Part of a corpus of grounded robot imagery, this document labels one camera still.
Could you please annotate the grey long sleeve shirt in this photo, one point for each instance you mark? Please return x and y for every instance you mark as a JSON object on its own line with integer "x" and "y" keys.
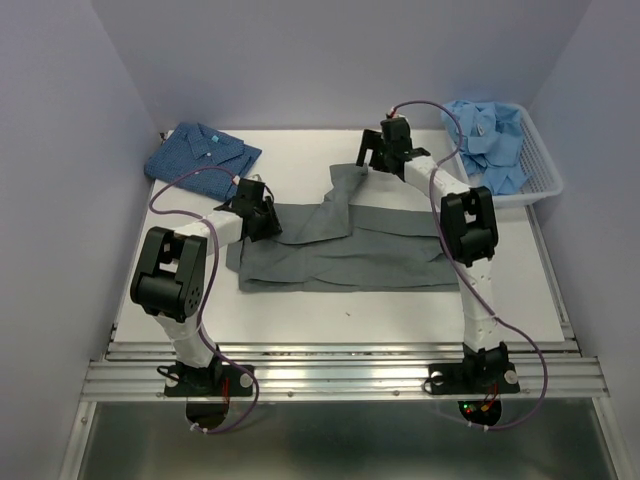
{"x": 336, "y": 246}

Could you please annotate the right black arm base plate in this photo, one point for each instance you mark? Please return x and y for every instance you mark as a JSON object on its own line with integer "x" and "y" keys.
{"x": 478, "y": 372}

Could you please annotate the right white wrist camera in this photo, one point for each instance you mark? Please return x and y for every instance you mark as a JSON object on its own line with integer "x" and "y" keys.
{"x": 392, "y": 114}

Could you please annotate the white plastic laundry basket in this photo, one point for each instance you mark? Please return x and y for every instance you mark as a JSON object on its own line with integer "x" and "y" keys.
{"x": 544, "y": 180}

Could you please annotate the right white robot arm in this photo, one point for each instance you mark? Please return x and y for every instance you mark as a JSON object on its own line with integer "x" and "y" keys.
{"x": 466, "y": 224}

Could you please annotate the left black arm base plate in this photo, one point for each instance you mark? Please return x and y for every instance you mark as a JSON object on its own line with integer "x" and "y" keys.
{"x": 217, "y": 380}

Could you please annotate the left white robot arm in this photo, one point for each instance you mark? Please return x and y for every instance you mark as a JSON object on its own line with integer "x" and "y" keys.
{"x": 169, "y": 279}

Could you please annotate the blue checked folded shirt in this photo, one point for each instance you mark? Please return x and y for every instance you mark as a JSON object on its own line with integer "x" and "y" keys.
{"x": 193, "y": 146}

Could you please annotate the light blue shirt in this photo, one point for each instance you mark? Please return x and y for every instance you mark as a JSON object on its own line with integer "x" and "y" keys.
{"x": 493, "y": 139}

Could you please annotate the aluminium front rail frame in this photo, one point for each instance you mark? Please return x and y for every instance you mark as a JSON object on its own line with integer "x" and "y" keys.
{"x": 341, "y": 380}

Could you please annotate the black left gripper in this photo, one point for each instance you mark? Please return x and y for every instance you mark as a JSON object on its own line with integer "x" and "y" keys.
{"x": 272, "y": 227}

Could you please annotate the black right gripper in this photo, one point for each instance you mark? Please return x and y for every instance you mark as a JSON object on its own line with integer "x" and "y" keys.
{"x": 370, "y": 140}

